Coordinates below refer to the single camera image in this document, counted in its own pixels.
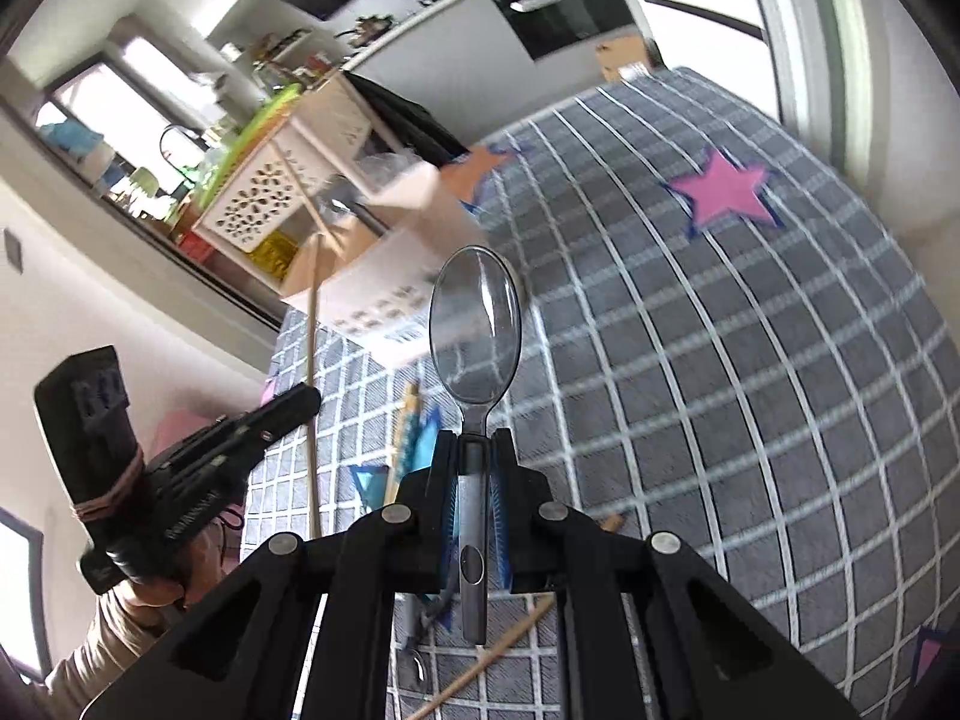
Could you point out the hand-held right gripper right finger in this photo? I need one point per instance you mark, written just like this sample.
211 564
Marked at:
501 529

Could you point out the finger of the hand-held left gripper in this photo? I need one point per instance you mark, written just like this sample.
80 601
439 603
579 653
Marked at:
289 405

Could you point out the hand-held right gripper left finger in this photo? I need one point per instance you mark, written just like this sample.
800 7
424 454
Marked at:
448 499

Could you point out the blue patterned wooden chopstick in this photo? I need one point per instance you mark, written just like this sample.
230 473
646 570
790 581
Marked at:
409 420

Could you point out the white utensil holder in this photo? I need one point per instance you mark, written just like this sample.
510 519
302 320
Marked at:
420 240

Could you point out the person's left forearm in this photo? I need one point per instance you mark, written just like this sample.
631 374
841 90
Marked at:
97 649

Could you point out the person's left hand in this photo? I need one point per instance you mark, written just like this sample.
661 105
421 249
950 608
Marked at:
150 595

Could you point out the yellow packet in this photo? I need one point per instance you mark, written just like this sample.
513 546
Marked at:
274 253

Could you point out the red plastic basket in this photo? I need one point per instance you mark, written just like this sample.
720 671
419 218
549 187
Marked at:
191 242

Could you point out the clear plastic bag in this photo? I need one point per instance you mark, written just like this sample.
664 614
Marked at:
386 165

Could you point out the green plastic tray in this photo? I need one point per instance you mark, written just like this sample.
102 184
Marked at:
255 127

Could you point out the blue plastic bag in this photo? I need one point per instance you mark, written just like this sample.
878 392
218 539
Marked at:
71 139

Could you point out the black kitchen faucet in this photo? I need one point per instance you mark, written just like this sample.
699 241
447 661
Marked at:
166 132

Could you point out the black cloth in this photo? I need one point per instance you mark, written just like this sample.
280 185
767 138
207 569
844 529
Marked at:
405 116

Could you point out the dark framed window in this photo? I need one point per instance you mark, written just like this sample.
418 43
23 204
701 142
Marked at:
142 67

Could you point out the steel cooking pot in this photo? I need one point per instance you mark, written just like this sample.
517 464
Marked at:
367 28

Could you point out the grey kitchen base cabinet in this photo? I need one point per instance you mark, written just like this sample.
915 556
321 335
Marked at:
480 52

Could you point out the cardboard box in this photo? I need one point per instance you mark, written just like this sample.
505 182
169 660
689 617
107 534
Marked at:
619 56

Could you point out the black built-in oven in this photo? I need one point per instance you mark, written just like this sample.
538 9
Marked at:
570 7

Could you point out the grey wall switch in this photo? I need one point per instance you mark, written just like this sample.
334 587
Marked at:
13 249

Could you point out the grey sliding door frame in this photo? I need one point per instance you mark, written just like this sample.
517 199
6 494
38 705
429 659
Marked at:
795 37

